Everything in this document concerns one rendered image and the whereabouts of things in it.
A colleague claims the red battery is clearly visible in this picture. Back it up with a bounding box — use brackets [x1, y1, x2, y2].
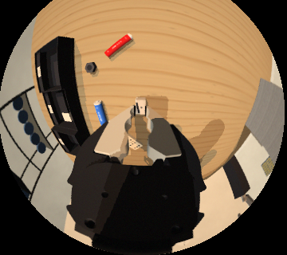
[104, 33, 133, 57]

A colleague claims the cream domino tile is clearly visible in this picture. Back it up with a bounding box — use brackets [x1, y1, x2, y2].
[128, 133, 143, 150]

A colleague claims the blue aa battery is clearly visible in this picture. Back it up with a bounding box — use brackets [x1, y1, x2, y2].
[94, 100, 107, 125]

